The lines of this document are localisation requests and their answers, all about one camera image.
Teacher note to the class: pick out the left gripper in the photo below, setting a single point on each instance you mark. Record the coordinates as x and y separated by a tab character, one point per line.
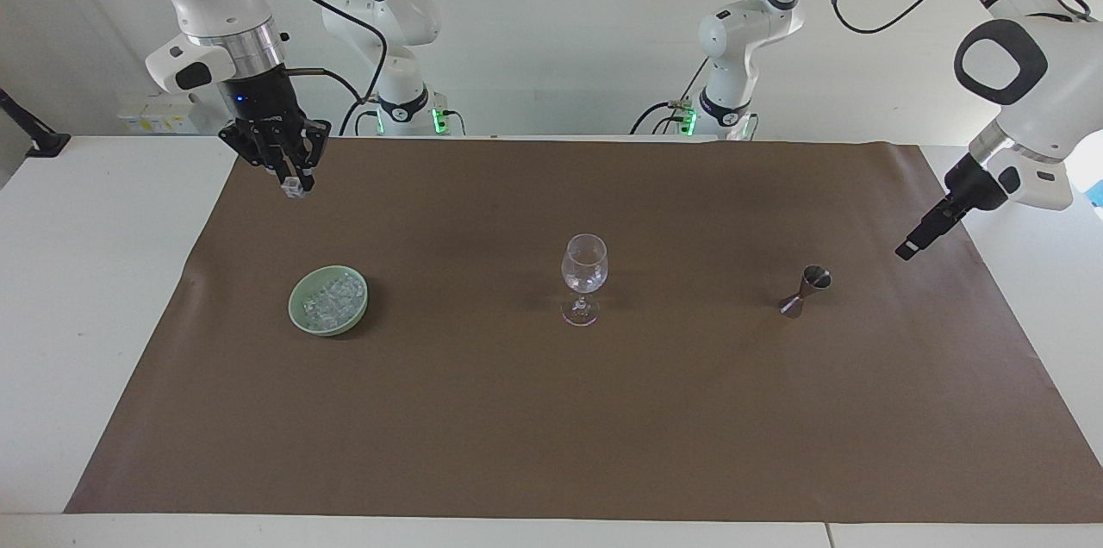
974	186

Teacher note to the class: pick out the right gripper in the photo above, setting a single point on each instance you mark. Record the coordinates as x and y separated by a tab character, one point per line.
258	104

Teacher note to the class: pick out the clear ice cube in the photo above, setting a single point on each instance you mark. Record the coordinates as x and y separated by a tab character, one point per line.
294	189

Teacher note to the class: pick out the clear ice cubes heap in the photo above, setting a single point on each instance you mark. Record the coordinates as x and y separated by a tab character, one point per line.
332	300

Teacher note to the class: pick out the white wall socket strip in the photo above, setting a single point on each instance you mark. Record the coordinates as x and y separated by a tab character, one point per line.
159	113

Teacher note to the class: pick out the clear wine glass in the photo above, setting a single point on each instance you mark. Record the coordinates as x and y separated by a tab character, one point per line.
584	265

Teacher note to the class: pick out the black stand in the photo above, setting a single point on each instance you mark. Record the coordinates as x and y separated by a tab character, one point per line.
34	139

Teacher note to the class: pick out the metal jigger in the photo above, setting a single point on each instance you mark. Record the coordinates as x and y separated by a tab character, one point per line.
806	291

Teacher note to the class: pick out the green ceramic bowl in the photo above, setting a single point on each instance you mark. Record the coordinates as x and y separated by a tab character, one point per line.
297	315

